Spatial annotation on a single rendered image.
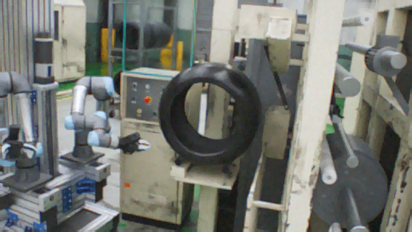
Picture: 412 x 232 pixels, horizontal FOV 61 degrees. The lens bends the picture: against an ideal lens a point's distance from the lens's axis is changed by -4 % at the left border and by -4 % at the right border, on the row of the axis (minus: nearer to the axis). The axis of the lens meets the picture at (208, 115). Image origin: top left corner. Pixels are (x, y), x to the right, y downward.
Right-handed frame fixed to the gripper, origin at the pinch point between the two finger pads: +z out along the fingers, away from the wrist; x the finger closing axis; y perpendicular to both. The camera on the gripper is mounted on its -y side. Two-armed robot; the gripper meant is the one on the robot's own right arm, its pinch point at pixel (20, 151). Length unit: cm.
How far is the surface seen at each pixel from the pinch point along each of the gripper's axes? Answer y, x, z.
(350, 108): -23, -443, -64
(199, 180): 13, -93, 24
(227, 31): -74, -111, 5
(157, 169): 37, -119, -53
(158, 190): 55, -123, -52
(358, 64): -85, -435, -63
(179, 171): 10, -84, 15
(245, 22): -74, -71, 57
